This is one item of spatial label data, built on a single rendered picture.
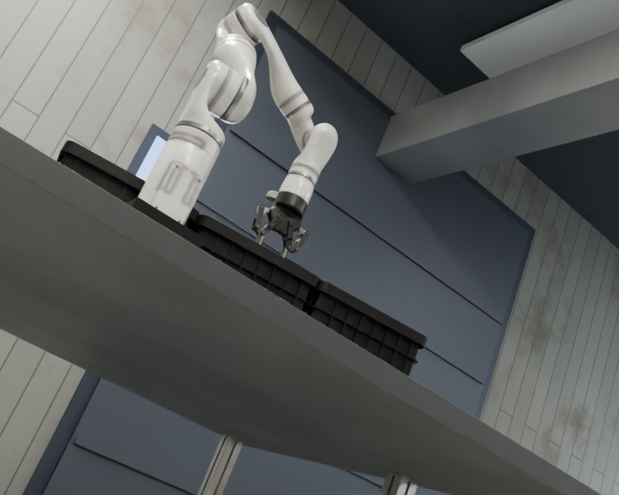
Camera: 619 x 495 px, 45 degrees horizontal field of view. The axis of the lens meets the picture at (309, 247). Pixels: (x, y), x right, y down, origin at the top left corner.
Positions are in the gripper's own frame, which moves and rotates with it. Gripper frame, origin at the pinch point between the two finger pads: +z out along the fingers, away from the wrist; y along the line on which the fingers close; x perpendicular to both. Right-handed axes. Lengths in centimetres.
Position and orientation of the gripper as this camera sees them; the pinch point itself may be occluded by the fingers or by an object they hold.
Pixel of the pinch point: (269, 251)
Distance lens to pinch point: 166.8
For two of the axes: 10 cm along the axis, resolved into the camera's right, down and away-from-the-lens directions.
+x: -4.3, 2.0, 8.8
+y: 8.3, 4.8, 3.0
